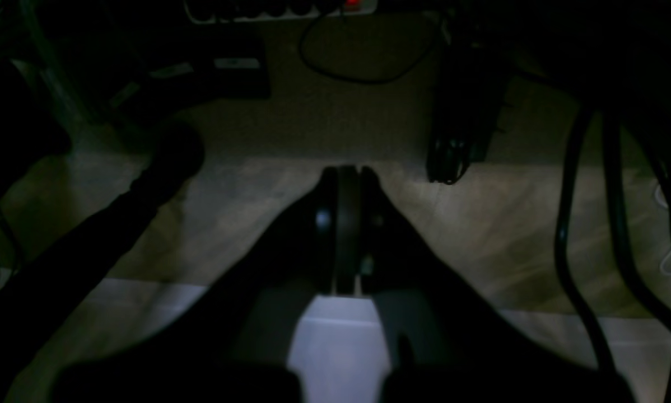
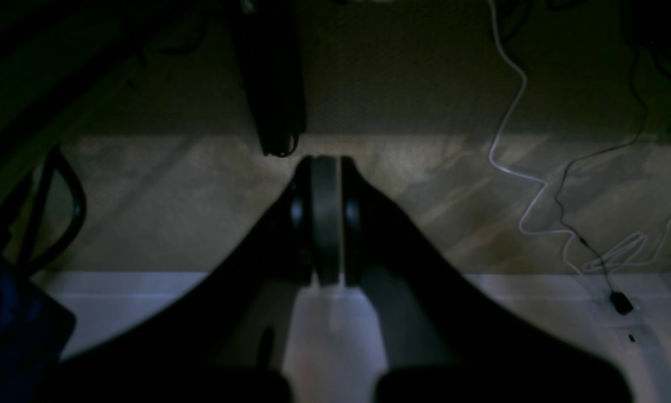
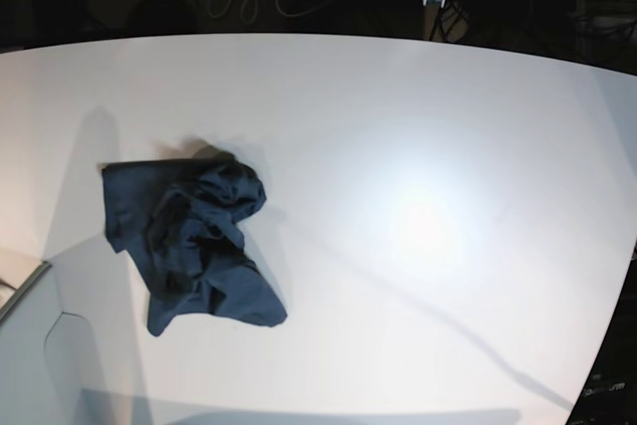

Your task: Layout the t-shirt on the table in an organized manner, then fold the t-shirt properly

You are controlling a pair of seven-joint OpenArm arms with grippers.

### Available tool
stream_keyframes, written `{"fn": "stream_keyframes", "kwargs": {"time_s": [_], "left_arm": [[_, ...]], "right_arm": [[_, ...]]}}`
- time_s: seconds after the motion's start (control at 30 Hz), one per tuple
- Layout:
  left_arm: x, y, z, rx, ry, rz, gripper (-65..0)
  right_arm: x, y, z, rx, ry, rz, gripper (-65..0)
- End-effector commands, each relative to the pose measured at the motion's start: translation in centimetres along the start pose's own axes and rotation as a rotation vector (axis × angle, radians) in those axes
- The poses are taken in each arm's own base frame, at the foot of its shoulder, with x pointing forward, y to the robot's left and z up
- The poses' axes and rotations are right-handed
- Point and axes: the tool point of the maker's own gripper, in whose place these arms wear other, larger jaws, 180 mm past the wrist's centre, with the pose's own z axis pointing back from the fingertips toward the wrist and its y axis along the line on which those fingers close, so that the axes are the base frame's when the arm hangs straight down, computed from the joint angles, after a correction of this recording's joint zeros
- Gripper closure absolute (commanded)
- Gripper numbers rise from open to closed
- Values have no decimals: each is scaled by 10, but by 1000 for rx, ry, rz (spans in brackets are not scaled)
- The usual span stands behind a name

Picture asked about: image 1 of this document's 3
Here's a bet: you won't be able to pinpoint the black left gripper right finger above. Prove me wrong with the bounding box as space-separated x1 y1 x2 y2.
361 167 633 402

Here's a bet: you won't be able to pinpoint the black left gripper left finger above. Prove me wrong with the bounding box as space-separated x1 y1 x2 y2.
55 167 338 402

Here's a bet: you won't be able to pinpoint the white power strip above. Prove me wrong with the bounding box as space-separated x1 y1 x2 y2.
181 1 382 25

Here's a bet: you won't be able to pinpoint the black hanging cables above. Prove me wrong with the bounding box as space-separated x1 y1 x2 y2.
554 101 671 403

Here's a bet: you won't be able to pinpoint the black looped cable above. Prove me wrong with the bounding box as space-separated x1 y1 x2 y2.
298 12 444 86

